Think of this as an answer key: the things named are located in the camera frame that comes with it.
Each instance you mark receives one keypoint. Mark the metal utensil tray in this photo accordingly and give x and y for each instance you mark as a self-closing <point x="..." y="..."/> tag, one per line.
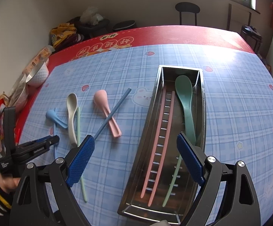
<point x="171" y="74"/>

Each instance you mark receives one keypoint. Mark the dark red cloth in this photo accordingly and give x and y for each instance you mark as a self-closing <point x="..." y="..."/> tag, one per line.
<point x="76" y="38"/>

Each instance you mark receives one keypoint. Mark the pink chopstick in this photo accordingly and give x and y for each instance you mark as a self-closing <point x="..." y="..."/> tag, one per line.
<point x="144" y="189"/>
<point x="152" y="194"/>

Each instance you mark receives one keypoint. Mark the white bowl with soup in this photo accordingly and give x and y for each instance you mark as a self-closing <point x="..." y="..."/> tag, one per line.
<point x="38" y="75"/>

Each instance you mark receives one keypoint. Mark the beige spoon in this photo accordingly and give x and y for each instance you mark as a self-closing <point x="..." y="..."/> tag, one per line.
<point x="71" y="101"/>

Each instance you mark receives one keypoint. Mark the yellow clothing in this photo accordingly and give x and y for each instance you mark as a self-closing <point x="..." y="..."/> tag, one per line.
<point x="62" y="34"/>

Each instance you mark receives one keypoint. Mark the blue plaid table mat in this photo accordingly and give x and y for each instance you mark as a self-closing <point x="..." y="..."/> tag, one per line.
<point x="233" y="98"/>

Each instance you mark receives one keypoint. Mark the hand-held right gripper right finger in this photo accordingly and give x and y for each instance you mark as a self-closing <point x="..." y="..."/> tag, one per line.
<point x="190" y="160"/>

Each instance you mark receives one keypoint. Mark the green spoon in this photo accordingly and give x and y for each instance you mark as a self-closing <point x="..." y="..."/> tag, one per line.
<point x="183" y="87"/>

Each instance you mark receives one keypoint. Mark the light green chopstick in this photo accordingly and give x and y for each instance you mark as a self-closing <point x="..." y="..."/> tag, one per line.
<point x="168" y="193"/>
<point x="78" y="122"/>

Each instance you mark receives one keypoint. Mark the person's left hand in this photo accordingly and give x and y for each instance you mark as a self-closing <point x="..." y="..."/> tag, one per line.
<point x="10" y="183"/>

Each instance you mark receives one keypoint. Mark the blue chopstick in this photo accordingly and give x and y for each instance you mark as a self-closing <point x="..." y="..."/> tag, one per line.
<point x="53" y="129"/>
<point x="122" y="98"/>

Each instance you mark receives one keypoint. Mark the blue spoon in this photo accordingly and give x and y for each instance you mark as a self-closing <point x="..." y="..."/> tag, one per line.
<point x="50" y="114"/>

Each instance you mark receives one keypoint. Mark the pink wrapped bowl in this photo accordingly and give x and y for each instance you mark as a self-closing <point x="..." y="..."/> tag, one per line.
<point x="19" y="96"/>

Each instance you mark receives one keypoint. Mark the pink spoon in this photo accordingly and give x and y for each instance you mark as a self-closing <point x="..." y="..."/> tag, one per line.
<point x="101" y="97"/>

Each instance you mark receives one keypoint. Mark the grey chair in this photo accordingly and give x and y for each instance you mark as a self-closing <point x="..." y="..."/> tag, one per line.
<point x="94" y="29"/>

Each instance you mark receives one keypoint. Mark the red printed tablecloth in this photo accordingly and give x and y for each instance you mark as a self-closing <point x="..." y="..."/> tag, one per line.
<point x="174" y="35"/>

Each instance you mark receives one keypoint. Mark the white plastic bag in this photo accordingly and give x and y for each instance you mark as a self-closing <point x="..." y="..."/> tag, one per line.
<point x="90" y="15"/>

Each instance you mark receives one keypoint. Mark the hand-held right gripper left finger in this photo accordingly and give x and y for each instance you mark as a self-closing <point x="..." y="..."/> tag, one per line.
<point x="81" y="160"/>

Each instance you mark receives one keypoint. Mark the black round stool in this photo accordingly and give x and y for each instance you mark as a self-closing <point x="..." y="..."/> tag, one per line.
<point x="187" y="7"/>

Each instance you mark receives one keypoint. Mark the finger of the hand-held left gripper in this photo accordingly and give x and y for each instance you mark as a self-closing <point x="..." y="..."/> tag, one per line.
<point x="50" y="140"/>

